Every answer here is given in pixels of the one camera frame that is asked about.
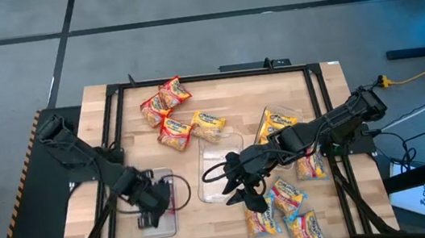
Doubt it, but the clear plastic bin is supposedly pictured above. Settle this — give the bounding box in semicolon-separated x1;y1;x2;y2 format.
250;100;311;173
123;165;182;238
190;130;252;207

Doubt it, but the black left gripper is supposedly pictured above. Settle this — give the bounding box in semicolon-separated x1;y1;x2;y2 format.
127;168;177;232

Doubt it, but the black platform with hazard stripe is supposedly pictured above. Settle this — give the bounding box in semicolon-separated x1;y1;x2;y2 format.
0;102;110;238

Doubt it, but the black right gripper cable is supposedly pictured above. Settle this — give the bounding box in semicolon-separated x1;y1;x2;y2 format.
200;157;245;185

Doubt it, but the black aluminium table frame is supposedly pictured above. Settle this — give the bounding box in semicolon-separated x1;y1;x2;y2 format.
41;44;402;238

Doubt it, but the white paper label sheet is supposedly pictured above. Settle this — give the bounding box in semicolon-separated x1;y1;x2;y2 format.
389;180;425;228

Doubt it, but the yellow chicken ramen pack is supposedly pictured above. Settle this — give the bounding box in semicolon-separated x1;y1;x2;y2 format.
188;107;229;146
255;109;301;146

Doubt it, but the yellow extension cord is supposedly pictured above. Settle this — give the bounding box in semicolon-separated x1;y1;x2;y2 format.
375;54;425;90

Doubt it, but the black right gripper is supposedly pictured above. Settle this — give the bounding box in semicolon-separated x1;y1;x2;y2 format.
216;142;290;219

